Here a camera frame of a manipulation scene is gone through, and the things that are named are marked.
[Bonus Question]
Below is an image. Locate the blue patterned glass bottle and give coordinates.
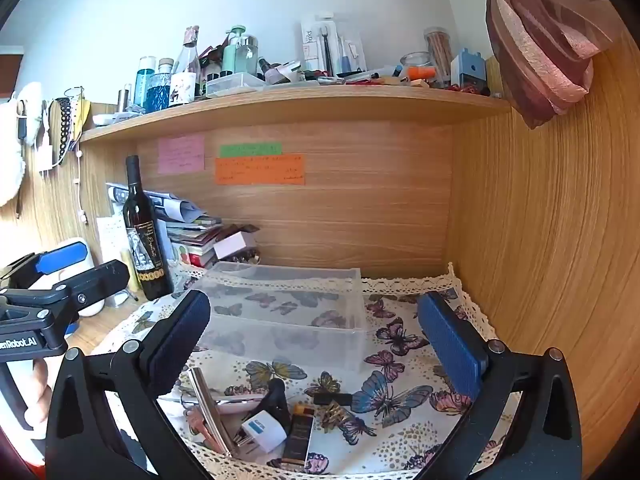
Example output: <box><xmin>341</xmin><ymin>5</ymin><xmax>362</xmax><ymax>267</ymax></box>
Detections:
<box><xmin>148</xmin><ymin>58</ymin><xmax>176</xmax><ymax>114</ymax></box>

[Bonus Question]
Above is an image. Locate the butterfly print tablecloth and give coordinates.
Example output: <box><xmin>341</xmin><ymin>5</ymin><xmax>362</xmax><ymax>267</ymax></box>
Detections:
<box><xmin>100</xmin><ymin>262</ymin><xmax>507</xmax><ymax>480</ymax></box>

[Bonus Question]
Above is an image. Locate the toothbrush package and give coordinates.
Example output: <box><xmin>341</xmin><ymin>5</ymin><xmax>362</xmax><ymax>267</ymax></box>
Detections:
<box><xmin>301</xmin><ymin>10</ymin><xmax>369</xmax><ymax>79</ymax></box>

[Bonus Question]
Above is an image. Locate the pink sticky note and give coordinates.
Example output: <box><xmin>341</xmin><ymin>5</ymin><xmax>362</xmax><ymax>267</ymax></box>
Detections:
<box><xmin>158</xmin><ymin>134</ymin><xmax>206</xmax><ymax>176</ymax></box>

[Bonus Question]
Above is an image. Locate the clear grey bottle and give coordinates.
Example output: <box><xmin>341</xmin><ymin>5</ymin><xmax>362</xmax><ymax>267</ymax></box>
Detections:
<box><xmin>237</xmin><ymin>35</ymin><xmax>260</xmax><ymax>79</ymax></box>

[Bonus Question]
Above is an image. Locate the black USB stick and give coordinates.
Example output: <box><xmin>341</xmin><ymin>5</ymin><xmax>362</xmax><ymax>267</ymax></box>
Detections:
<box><xmin>313</xmin><ymin>392</ymin><xmax>354</xmax><ymax>407</ymax></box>

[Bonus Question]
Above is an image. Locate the clear glass bottle white label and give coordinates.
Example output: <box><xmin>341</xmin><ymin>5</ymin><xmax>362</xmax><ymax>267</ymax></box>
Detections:
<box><xmin>169</xmin><ymin>25</ymin><xmax>201</xmax><ymax>109</ymax></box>

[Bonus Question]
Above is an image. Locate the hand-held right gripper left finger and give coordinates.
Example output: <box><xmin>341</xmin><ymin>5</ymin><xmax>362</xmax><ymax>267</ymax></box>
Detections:
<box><xmin>45</xmin><ymin>290</ymin><xmax>212</xmax><ymax>480</ymax></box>

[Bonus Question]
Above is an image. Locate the gold hair clip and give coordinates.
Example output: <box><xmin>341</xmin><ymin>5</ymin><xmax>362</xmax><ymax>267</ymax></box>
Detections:
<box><xmin>320</xmin><ymin>403</ymin><xmax>352</xmax><ymax>432</ymax></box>

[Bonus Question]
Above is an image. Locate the pink tied curtain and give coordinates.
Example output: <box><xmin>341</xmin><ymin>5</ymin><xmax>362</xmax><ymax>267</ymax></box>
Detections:
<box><xmin>422</xmin><ymin>0</ymin><xmax>624</xmax><ymax>131</ymax></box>

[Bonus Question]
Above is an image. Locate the clear bottle blue liquid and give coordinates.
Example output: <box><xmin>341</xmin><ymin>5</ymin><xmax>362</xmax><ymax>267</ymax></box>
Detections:
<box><xmin>137</xmin><ymin>56</ymin><xmax>159</xmax><ymax>112</ymax></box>

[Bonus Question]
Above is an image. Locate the clear plastic storage box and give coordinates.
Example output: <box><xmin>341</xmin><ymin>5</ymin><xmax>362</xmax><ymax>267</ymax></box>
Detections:
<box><xmin>187</xmin><ymin>261</ymin><xmax>369</xmax><ymax>374</ymax></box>

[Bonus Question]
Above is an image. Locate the rose gold metal tube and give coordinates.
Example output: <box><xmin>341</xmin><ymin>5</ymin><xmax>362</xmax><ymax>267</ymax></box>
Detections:
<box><xmin>189</xmin><ymin>367</ymin><xmax>237</xmax><ymax>457</ymax></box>

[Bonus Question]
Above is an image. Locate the dark wine bottle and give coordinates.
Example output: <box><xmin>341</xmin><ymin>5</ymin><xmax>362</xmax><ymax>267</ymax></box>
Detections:
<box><xmin>122</xmin><ymin>155</ymin><xmax>175</xmax><ymax>302</ymax></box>

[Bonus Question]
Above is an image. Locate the stack of books and papers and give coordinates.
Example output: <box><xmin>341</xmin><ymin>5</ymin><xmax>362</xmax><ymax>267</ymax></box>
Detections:
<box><xmin>106</xmin><ymin>182</ymin><xmax>224</xmax><ymax>269</ymax></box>

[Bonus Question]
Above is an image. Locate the white rounded device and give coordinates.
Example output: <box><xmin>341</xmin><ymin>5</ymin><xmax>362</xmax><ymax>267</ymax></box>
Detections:
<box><xmin>49</xmin><ymin>237</ymin><xmax>107</xmax><ymax>319</ymax></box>

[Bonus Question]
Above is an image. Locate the short glass jar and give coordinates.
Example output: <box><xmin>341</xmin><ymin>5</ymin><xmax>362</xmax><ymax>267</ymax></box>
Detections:
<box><xmin>400</xmin><ymin>51</ymin><xmax>434</xmax><ymax>81</ymax></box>

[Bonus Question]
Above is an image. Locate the green pump bottle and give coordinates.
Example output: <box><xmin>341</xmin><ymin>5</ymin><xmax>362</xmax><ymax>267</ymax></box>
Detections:
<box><xmin>222</xmin><ymin>25</ymin><xmax>246</xmax><ymax>77</ymax></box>

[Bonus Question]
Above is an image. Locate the white power plug adapter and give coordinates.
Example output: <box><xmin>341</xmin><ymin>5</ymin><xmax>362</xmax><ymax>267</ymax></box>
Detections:
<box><xmin>235</xmin><ymin>410</ymin><xmax>289</xmax><ymax>462</ymax></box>

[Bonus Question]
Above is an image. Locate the white fluffy cloth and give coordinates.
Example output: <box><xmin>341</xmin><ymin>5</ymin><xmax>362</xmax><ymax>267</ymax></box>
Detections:
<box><xmin>0</xmin><ymin>82</ymin><xmax>44</xmax><ymax>207</ymax></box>

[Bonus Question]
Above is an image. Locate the white cable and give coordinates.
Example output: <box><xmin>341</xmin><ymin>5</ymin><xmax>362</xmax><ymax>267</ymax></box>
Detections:
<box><xmin>74</xmin><ymin>140</ymin><xmax>89</xmax><ymax>224</ymax></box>

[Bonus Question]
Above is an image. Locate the small white box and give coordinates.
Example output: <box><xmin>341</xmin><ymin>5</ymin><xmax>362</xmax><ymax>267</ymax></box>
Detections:
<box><xmin>214</xmin><ymin>232</ymin><xmax>259</xmax><ymax>260</ymax></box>

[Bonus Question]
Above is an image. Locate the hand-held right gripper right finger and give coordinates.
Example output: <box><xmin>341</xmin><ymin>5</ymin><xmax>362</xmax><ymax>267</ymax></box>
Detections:
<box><xmin>415</xmin><ymin>291</ymin><xmax>584</xmax><ymax>480</ymax></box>

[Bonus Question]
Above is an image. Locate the green paper note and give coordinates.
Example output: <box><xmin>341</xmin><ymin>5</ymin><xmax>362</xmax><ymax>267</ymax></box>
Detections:
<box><xmin>220</xmin><ymin>142</ymin><xmax>283</xmax><ymax>158</ymax></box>

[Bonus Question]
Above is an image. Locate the pink hair clip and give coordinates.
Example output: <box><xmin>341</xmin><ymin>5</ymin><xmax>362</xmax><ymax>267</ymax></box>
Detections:
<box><xmin>184</xmin><ymin>410</ymin><xmax>212</xmax><ymax>442</ymax></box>

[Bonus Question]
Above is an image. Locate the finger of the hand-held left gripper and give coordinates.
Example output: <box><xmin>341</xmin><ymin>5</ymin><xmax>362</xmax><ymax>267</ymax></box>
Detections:
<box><xmin>7</xmin><ymin>241</ymin><xmax>87</xmax><ymax>287</ymax></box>
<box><xmin>7</xmin><ymin>259</ymin><xmax>132</xmax><ymax>329</ymax></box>

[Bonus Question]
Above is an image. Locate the orange paper note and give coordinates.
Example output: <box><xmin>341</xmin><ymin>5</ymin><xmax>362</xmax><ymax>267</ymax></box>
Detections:
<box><xmin>215</xmin><ymin>154</ymin><xmax>306</xmax><ymax>186</ymax></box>

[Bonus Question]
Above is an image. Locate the flat clear plastic case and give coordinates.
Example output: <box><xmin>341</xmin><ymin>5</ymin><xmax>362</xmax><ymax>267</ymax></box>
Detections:
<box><xmin>205</xmin><ymin>72</ymin><xmax>265</xmax><ymax>99</ymax></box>

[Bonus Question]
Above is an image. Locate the black beaded headband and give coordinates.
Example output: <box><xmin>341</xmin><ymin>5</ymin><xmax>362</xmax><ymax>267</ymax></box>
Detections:
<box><xmin>47</xmin><ymin>87</ymin><xmax>92</xmax><ymax>167</ymax></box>

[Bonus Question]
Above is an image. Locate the person's left hand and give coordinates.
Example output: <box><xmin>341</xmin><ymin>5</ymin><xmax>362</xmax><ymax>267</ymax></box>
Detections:
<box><xmin>22</xmin><ymin>358</ymin><xmax>52</xmax><ymax>432</ymax></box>

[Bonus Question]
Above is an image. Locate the blue white toy box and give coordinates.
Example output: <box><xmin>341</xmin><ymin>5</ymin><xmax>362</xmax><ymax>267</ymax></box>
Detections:
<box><xmin>450</xmin><ymin>48</ymin><xmax>489</xmax><ymax>91</ymax></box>

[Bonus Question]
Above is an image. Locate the white paper sheet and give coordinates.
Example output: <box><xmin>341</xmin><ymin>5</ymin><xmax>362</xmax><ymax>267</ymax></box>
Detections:
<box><xmin>97</xmin><ymin>215</ymin><xmax>132</xmax><ymax>292</ymax></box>

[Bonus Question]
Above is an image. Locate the tall jar of sticks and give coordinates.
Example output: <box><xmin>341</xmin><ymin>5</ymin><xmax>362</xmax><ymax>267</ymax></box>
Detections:
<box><xmin>423</xmin><ymin>26</ymin><xmax>455</xmax><ymax>87</ymax></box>

